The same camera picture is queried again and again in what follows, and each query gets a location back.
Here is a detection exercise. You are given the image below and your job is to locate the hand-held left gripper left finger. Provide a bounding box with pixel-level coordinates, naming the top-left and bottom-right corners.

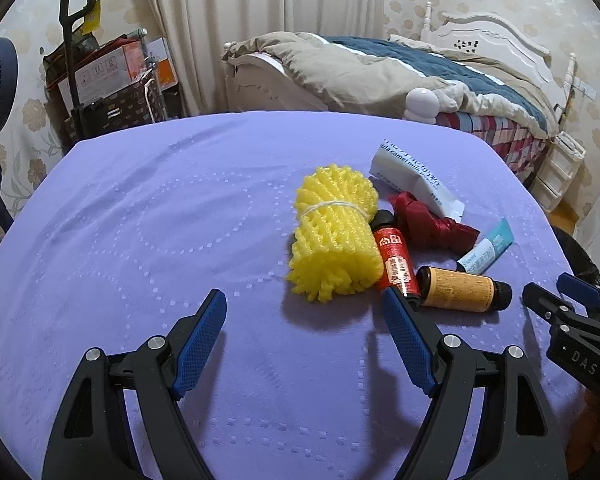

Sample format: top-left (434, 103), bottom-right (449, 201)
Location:
top-left (42, 288), bottom-right (228, 480)

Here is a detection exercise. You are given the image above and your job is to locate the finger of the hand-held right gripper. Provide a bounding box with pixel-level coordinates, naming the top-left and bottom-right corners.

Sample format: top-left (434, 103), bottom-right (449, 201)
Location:
top-left (556, 272), bottom-right (600, 328)
top-left (522, 281), bottom-right (588, 336)

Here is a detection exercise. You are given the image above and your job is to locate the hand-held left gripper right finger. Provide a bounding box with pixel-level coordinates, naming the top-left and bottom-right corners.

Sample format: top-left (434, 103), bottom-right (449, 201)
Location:
top-left (382, 286), bottom-right (570, 480)

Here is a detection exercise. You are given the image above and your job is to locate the trash bin with black liner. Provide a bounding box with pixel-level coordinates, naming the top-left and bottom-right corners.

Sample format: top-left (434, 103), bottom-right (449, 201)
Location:
top-left (550, 225), bottom-right (600, 311)

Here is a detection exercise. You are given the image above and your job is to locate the amber bottle with orange label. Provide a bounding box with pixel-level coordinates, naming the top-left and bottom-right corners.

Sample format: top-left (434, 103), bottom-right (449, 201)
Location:
top-left (416, 266), bottom-right (512, 313)

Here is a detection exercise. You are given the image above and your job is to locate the red bottle with black cap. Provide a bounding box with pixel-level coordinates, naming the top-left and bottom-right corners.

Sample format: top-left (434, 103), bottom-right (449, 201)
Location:
top-left (370, 209), bottom-right (422, 303)

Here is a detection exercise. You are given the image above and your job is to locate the teal small tube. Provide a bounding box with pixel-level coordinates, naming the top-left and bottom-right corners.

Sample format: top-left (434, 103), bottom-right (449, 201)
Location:
top-left (456, 217), bottom-right (515, 276)

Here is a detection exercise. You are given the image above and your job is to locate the dark red cloth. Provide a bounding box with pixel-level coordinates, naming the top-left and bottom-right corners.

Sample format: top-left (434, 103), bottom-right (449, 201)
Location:
top-left (389, 191), bottom-right (481, 256)

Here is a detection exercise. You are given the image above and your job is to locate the yellow foam fruit net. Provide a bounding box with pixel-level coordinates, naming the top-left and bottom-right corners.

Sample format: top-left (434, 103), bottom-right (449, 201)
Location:
top-left (285, 162), bottom-right (385, 305)

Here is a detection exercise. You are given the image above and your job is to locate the white and blue pouch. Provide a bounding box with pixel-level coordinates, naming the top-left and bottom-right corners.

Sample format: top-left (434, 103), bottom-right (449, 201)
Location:
top-left (370, 141), bottom-right (465, 222)

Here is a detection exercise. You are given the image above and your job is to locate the white drawer unit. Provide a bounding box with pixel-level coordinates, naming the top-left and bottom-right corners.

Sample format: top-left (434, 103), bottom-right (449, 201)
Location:
top-left (530, 130), bottom-right (586, 211)

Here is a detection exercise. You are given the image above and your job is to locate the plaid bed sheet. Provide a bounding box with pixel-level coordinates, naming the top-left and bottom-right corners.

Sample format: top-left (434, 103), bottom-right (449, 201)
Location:
top-left (435, 110), bottom-right (548, 176)

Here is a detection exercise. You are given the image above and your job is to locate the clear box with orange label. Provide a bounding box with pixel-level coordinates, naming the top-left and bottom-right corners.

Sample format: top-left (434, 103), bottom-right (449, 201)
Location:
top-left (142, 35), bottom-right (178, 88)

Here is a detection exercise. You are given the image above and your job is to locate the bed with grey duvet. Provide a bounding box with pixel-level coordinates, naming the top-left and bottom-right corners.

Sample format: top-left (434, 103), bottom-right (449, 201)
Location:
top-left (222, 1), bottom-right (578, 128)

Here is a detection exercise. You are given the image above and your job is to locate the blue and beige duvet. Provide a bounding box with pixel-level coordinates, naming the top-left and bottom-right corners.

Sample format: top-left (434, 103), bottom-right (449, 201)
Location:
top-left (225, 31), bottom-right (561, 136)

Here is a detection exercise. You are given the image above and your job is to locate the cardboard box with orange side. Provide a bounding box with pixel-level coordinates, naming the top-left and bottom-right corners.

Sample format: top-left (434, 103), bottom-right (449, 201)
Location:
top-left (72, 40), bottom-right (146, 106)

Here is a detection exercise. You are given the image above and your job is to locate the black hand trolley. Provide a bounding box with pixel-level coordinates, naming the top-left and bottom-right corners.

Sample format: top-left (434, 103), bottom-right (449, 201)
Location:
top-left (59, 0), bottom-right (126, 141)

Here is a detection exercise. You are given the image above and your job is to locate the cream curtain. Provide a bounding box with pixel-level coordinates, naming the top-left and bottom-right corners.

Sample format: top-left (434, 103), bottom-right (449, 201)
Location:
top-left (137, 0), bottom-right (386, 116)

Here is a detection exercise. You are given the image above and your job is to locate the yellow tag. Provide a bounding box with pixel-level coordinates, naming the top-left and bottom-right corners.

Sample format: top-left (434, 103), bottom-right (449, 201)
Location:
top-left (82, 0), bottom-right (103, 33)

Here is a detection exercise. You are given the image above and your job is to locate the white cable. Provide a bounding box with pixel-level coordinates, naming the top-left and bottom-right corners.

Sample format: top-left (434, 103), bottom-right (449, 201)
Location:
top-left (142, 77), bottom-right (158, 123)

